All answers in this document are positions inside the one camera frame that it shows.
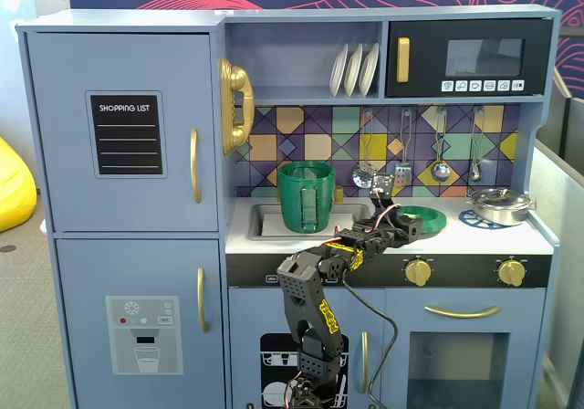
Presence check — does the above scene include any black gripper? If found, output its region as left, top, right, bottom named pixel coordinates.
left=361, top=210, right=422, bottom=258

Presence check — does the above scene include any grey toy sink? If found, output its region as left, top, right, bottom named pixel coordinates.
left=248, top=202, right=377, bottom=241

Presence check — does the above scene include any gold stove knob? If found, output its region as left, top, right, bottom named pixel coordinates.
left=496, top=258, right=527, bottom=288
left=404, top=257, right=433, bottom=287

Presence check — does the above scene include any metal slotted spatula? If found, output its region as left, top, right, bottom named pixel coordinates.
left=392, top=109, right=414, bottom=187

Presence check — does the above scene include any metal ladle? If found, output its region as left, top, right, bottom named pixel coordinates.
left=431, top=107, right=452, bottom=184

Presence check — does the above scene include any metal skimmer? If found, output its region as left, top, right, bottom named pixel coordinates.
left=351, top=110, right=381, bottom=190

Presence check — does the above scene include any metal spoon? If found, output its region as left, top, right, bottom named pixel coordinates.
left=469, top=106, right=485, bottom=184

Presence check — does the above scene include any steel toy pot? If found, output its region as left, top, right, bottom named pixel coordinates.
left=464, top=187, right=537, bottom=227

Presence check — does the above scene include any green printed container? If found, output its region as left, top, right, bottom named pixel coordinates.
left=276, top=161, right=338, bottom=236

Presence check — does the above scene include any blue oven door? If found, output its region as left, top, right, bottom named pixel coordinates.
left=384, top=288, right=547, bottom=409

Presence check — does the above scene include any grey office partition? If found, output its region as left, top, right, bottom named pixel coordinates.
left=528, top=146, right=584, bottom=409

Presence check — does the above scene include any white toy plate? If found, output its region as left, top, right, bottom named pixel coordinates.
left=358, top=42, right=381, bottom=98
left=329, top=43, right=350, bottom=99
left=343, top=42, right=365, bottom=99

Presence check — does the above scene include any black toy microwave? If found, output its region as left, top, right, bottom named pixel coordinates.
left=385, top=18, right=553, bottom=99

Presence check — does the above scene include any blue dishwasher door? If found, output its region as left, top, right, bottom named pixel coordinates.
left=227, top=288, right=386, bottom=409

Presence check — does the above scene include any gold toy telephone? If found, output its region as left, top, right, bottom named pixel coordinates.
left=218, top=58, right=256, bottom=156

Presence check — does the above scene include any black shopping list board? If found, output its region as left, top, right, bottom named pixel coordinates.
left=85, top=90, right=169, bottom=180

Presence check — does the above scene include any blue fridge door with dispenser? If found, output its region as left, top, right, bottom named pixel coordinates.
left=55, top=238, right=224, bottom=409

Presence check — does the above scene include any blue toy kitchen unit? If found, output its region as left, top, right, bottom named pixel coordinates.
left=16, top=5, right=562, bottom=409

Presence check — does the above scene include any large blue fridge door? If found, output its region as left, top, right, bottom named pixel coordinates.
left=26, top=32, right=220, bottom=233

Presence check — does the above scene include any yellow beanbag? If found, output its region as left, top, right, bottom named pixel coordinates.
left=0, top=137, right=37, bottom=233

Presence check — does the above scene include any small camera circuit board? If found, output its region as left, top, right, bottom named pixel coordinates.
left=371, top=173, right=396, bottom=196

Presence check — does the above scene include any black cable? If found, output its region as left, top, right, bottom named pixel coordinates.
left=339, top=277, right=399, bottom=409

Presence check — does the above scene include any gold oven handle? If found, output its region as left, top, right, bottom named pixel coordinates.
left=423, top=305, right=502, bottom=320

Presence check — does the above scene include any gold dishwasher handle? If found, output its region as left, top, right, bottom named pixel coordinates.
left=360, top=330, right=370, bottom=394

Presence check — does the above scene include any gold microwave handle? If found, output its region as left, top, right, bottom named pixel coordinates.
left=395, top=37, right=411, bottom=84

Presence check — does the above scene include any long gold fridge handle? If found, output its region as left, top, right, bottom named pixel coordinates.
left=196, top=267, right=210, bottom=334

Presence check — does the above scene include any short gold fridge handle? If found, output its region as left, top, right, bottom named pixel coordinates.
left=189, top=128, right=203, bottom=205

